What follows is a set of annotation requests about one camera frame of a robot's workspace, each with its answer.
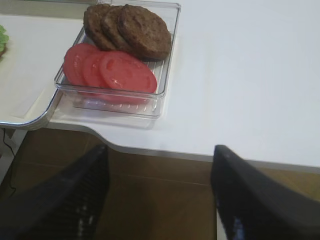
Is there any clear patty and tomato box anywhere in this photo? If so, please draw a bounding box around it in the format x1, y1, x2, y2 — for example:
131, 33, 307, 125
54, 0, 181, 126

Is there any brown meat patty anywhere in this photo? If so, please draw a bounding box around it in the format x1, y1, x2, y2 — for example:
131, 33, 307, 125
101, 6, 134, 54
83, 4, 117, 51
117, 4, 172, 61

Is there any right brown meat patty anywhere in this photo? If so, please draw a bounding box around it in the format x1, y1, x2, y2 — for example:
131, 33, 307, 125
117, 4, 172, 61

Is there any middle red tomato slice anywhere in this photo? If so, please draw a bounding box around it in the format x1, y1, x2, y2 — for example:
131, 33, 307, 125
82, 52, 109, 88

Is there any black cable under table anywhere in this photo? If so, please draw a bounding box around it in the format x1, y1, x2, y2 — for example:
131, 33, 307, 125
1, 128, 16, 191

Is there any left red tomato slice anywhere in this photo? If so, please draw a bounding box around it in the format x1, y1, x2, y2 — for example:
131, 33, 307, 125
62, 43, 99, 86

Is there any green lettuce leaf on burger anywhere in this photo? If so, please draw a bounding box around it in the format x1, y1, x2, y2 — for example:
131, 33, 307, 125
0, 25, 10, 55

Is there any right red tomato slice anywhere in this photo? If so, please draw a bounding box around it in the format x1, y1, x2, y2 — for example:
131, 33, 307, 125
98, 51, 157, 93

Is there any left brown meat patty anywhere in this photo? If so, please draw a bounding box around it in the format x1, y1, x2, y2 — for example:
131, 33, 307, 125
83, 4, 117, 51

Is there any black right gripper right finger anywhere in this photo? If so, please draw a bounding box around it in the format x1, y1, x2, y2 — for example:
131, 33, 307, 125
210, 145, 320, 240

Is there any red tomato slice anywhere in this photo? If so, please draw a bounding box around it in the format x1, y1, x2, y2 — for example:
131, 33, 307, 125
98, 51, 157, 93
82, 52, 109, 88
62, 43, 99, 86

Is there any middle brown meat patty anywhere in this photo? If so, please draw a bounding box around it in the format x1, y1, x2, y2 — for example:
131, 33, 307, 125
101, 6, 134, 54

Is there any white rectangular serving tray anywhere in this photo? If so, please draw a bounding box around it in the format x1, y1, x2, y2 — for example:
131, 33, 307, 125
0, 12, 86, 130

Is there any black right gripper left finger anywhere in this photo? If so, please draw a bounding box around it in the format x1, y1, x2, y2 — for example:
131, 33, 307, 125
0, 145, 110, 240

